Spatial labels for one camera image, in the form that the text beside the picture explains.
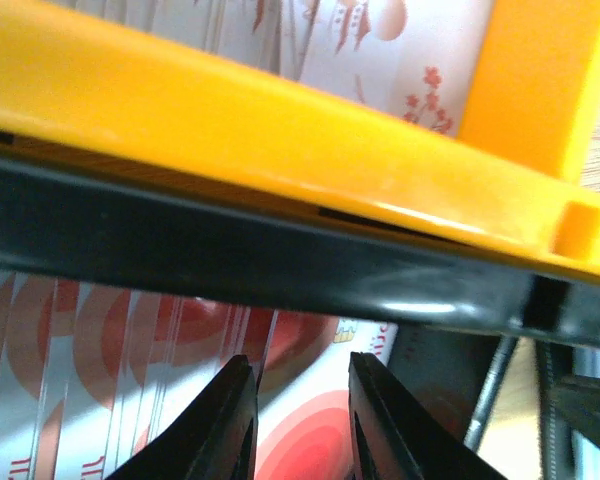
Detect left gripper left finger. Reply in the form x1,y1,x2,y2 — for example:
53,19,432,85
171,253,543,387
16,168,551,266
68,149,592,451
110,355,258,479

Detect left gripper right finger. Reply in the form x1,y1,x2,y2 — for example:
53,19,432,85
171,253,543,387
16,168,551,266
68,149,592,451
349,352,503,479

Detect black bin with red cards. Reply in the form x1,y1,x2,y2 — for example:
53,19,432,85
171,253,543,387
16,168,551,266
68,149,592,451
0,132,600,454

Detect red patterned card stack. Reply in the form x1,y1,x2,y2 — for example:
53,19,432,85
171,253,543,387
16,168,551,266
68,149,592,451
0,271,397,479

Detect yellow card bin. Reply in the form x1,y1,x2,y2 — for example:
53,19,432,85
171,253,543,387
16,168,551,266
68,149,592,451
0,1,600,278

